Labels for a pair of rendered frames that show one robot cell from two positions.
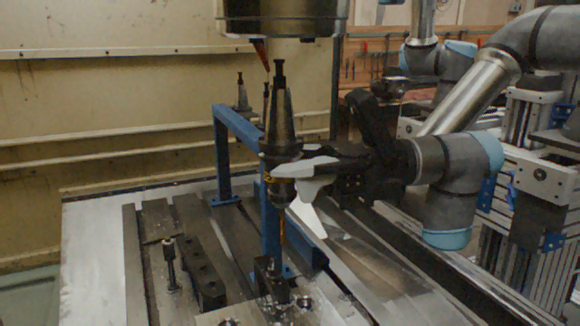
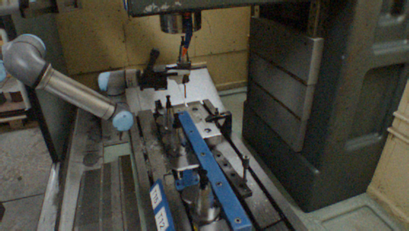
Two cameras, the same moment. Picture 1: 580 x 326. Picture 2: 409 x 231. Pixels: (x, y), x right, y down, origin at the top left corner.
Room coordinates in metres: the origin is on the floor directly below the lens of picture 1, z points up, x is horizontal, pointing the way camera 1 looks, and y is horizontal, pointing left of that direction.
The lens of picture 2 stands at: (1.49, 0.18, 1.68)
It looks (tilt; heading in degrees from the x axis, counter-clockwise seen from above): 27 degrees down; 189
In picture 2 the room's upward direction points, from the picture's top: 3 degrees counter-clockwise
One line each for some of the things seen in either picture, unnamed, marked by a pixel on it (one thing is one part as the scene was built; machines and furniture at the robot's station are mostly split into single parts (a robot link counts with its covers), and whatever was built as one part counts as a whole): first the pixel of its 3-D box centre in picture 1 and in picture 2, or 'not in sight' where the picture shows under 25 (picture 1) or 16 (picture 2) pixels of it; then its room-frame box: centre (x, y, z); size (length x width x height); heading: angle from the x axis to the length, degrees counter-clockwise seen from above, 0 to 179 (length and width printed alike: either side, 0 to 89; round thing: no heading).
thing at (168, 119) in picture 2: not in sight; (169, 115); (0.81, 0.01, 1.26); 0.04 x 0.04 x 0.07
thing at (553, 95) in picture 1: (534, 94); not in sight; (1.26, -0.80, 1.24); 0.14 x 0.09 x 0.03; 24
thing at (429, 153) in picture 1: (414, 159); (133, 78); (0.55, -0.19, 1.26); 0.08 x 0.05 x 0.08; 15
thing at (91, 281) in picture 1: (210, 250); not in sight; (1.09, 0.26, 0.75); 0.89 x 0.70 x 0.26; 113
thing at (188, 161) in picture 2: not in sight; (184, 162); (0.97, 0.08, 1.21); 0.07 x 0.05 x 0.01; 113
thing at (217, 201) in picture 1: (222, 159); not in sight; (1.15, 0.21, 1.05); 0.10 x 0.05 x 0.30; 113
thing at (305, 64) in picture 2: not in sight; (276, 80); (0.31, 0.42, 1.16); 0.48 x 0.05 x 0.51; 23
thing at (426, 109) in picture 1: (454, 111); not in sight; (1.46, -0.64, 1.13); 0.36 x 0.22 x 0.06; 114
